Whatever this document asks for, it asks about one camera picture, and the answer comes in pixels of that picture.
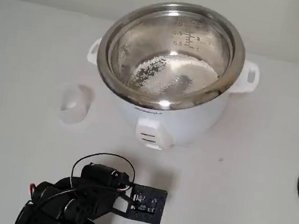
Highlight translucent white plastic cup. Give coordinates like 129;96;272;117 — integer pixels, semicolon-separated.
57;82;96;128

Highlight white rice grains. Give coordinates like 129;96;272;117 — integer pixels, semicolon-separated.
128;49;221;105

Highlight white rice cooker housing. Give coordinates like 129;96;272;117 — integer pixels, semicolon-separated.
74;35;263;163

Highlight stainless steel inner pot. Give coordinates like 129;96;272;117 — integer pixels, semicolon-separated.
89;0;252;123

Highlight black camera board mount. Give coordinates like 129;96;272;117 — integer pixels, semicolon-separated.
111;181;169;224

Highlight red and white wires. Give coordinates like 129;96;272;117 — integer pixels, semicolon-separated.
27;182;38;197

